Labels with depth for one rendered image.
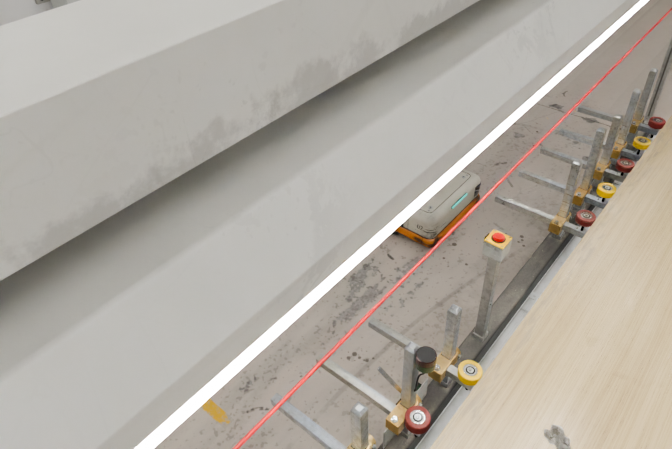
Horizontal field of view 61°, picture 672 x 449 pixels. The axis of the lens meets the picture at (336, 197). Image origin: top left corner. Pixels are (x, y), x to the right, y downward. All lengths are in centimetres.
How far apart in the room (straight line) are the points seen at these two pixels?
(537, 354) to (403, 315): 134
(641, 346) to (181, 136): 211
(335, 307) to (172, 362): 311
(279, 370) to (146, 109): 293
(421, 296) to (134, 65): 325
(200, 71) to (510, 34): 26
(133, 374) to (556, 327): 203
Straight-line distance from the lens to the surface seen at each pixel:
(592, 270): 245
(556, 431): 195
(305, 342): 320
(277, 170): 27
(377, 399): 198
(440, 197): 366
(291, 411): 185
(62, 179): 20
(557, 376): 208
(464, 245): 375
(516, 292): 256
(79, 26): 24
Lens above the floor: 254
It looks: 38 degrees down
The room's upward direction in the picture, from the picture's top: 3 degrees counter-clockwise
